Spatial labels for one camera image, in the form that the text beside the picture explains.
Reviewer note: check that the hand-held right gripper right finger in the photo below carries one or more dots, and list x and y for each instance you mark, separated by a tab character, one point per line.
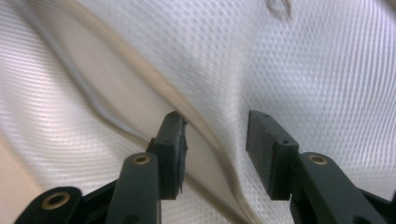
274	155

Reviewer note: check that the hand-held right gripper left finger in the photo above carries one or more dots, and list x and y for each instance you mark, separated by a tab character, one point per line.
169	149

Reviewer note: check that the white mesh laundry bag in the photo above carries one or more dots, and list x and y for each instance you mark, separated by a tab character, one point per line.
295	68

